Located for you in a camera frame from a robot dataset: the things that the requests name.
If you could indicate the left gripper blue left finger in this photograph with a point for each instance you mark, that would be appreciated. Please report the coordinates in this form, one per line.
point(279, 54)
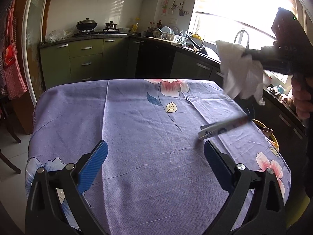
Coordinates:
point(92, 166)

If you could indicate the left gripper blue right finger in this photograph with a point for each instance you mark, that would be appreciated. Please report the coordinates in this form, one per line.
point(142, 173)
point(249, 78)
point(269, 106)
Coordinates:
point(221, 165)

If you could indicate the silver blue snack wrapper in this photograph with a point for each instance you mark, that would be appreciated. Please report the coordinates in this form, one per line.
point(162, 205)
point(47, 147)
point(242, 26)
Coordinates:
point(220, 127)

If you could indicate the white tissue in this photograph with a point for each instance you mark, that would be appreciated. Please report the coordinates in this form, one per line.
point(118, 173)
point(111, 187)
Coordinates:
point(242, 76)

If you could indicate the yellow rimmed trash bin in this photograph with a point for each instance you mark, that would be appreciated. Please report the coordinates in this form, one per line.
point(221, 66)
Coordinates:
point(268, 133)

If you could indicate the person's right hand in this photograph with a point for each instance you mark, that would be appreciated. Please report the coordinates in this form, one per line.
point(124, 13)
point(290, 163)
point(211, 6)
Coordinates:
point(302, 100)

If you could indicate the chrome faucet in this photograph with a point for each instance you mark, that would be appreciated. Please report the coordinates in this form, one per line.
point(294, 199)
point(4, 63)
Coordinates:
point(242, 38)

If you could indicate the purple floral tablecloth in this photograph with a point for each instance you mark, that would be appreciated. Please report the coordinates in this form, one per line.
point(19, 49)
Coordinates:
point(155, 178)

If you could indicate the red checkered apron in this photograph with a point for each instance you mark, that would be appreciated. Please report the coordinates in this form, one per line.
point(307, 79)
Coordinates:
point(14, 82)

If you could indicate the dish rack with dishes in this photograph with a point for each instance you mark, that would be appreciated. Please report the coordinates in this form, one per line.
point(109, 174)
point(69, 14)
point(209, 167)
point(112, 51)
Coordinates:
point(173, 38)

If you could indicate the black wok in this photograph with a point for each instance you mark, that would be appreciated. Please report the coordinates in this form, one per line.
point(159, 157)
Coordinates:
point(86, 25)

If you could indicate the small black pot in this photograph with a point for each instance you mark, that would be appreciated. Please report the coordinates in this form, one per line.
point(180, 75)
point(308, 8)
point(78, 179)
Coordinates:
point(111, 26)

